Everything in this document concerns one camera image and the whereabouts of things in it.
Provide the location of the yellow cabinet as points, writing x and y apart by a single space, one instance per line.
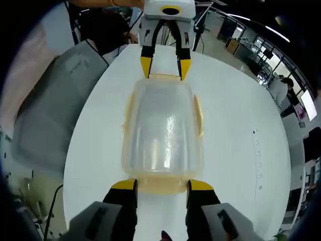
232 45

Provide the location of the person's right hand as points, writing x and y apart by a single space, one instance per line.
166 236

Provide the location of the white paper strip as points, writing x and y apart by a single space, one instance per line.
258 163

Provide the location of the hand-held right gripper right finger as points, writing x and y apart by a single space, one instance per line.
208 213

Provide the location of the bright wall screen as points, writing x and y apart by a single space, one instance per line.
309 105

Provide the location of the black tripod stand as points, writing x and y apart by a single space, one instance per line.
200 27

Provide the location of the grey office chair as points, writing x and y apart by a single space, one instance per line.
50 105

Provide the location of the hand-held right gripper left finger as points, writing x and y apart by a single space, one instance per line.
118 213

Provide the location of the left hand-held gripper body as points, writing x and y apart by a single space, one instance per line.
170 15

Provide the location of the clear plastic box yellow buckles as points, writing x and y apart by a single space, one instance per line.
163 130

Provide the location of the person's left hand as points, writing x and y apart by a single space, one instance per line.
130 3

